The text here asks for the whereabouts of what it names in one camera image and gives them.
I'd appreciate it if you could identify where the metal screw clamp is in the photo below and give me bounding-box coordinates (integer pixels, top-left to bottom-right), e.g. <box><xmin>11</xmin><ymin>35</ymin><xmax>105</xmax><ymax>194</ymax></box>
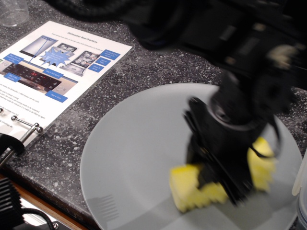
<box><xmin>0</xmin><ymin>107</ymin><xmax>44</xmax><ymax>167</ymax></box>

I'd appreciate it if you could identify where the yellow foam sponge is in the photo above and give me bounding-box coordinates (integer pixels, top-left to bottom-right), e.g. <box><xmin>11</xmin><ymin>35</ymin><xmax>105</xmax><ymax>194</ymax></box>
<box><xmin>169</xmin><ymin>137</ymin><xmax>276</xmax><ymax>213</ymax></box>

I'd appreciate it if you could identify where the laminated dishwasher instruction sheet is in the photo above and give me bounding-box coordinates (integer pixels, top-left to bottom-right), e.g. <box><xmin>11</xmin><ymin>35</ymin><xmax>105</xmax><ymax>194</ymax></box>
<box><xmin>0</xmin><ymin>21</ymin><xmax>131</xmax><ymax>139</ymax></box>

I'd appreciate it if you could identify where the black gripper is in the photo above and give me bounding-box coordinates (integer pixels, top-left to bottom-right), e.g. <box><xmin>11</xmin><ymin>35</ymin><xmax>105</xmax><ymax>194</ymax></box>
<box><xmin>184</xmin><ymin>71</ymin><xmax>296</xmax><ymax>206</ymax></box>

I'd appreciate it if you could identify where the large grey round plate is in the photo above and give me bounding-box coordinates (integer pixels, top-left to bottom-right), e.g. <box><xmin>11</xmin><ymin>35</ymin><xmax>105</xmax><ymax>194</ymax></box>
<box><xmin>80</xmin><ymin>83</ymin><xmax>302</xmax><ymax>230</ymax></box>

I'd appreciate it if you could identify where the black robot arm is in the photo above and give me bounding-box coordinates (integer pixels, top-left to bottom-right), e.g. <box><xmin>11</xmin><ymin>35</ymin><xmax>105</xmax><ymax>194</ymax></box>
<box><xmin>49</xmin><ymin>0</ymin><xmax>307</xmax><ymax>205</ymax></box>

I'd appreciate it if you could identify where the clear plastic cup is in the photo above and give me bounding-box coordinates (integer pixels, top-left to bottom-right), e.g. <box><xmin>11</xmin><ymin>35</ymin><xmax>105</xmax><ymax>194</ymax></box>
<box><xmin>0</xmin><ymin>0</ymin><xmax>29</xmax><ymax>27</ymax></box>

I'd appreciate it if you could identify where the black cable bottom left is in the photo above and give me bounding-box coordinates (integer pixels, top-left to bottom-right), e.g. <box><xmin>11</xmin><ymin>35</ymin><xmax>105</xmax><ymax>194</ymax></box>
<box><xmin>0</xmin><ymin>177</ymin><xmax>58</xmax><ymax>230</ymax></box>

